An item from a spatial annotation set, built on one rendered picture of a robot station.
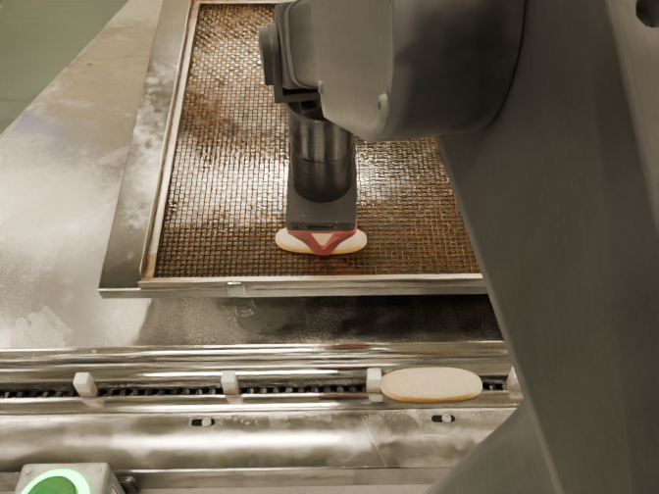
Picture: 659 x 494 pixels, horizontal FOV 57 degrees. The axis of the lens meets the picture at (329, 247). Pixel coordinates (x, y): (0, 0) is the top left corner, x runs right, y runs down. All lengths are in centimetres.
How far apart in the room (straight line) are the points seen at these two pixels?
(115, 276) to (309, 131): 29
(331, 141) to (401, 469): 29
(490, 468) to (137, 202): 62
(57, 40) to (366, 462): 289
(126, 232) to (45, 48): 253
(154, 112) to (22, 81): 217
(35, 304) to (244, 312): 24
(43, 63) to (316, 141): 263
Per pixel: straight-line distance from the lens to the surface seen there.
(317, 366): 62
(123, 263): 69
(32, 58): 315
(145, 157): 78
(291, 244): 66
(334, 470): 56
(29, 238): 87
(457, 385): 61
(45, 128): 106
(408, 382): 61
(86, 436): 61
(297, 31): 40
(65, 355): 67
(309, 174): 54
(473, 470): 18
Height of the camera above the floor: 137
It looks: 46 degrees down
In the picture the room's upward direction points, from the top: straight up
